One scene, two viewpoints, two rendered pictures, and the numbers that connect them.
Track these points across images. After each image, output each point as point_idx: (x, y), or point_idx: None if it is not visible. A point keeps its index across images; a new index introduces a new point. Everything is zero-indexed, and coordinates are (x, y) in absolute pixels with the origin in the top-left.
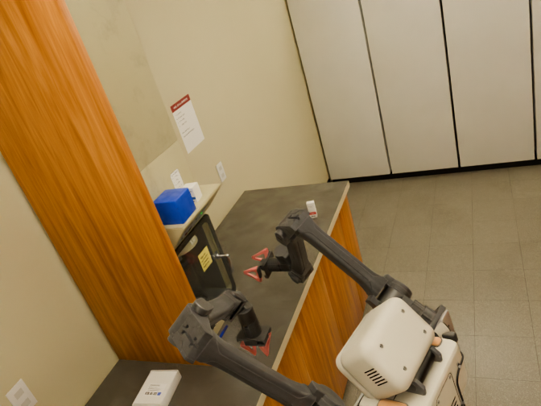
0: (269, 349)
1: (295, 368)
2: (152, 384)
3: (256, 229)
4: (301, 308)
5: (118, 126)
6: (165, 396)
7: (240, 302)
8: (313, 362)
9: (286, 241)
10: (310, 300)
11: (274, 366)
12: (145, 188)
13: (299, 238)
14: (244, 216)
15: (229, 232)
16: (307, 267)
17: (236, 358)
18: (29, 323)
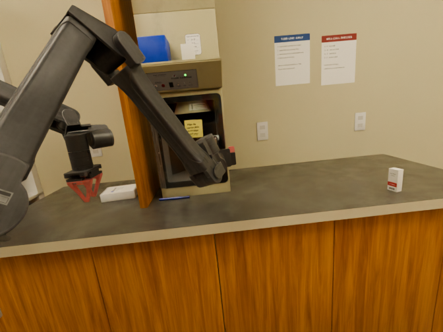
0: (155, 224)
1: (194, 276)
2: (123, 187)
3: (332, 172)
4: (246, 239)
5: None
6: (108, 194)
7: (57, 119)
8: (239, 302)
9: (99, 74)
10: (275, 247)
11: (134, 236)
12: (109, 8)
13: (126, 85)
14: (345, 163)
15: (315, 165)
16: (192, 163)
17: None
18: (116, 114)
